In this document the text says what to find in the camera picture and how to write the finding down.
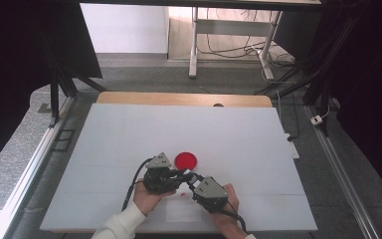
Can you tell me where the person's right hand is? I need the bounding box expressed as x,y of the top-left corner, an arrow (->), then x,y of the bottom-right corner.
210,183 -> 241,230

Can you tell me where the aluminium floor rail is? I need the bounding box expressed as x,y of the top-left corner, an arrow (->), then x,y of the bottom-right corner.
302,104 -> 382,239
0,96 -> 78,239

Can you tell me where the white desk frame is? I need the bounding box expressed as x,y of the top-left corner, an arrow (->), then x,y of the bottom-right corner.
188,6 -> 284,82

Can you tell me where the red round ink pad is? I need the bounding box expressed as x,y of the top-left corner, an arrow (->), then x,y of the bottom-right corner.
173,151 -> 199,171

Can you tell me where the black cable bundle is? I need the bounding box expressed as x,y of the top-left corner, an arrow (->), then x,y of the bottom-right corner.
197,8 -> 296,68

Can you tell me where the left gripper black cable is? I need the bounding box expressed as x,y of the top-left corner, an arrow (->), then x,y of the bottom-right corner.
121,157 -> 154,212

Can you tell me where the white paper sheet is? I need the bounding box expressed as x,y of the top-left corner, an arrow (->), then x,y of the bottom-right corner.
165,189 -> 202,223

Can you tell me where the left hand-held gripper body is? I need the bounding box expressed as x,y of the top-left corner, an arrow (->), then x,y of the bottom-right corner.
142,151 -> 181,196

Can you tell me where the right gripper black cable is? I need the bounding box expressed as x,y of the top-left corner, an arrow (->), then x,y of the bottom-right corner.
218,198 -> 249,234

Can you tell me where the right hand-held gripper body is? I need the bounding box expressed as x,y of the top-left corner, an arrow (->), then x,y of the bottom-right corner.
192,175 -> 230,214

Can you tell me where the person's left hand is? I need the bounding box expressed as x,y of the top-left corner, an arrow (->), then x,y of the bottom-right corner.
132,178 -> 177,217

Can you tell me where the black metal stand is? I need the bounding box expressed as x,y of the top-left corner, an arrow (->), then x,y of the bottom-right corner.
255,9 -> 362,137
48,49 -> 107,128

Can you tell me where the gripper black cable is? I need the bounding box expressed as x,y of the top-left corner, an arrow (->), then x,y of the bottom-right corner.
121,157 -> 154,212
218,198 -> 249,234

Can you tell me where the dark curtain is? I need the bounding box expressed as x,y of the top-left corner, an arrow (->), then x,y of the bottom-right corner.
0,0 -> 103,178
311,0 -> 382,210

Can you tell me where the wooden table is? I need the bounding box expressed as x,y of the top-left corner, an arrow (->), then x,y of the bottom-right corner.
95,91 -> 274,109

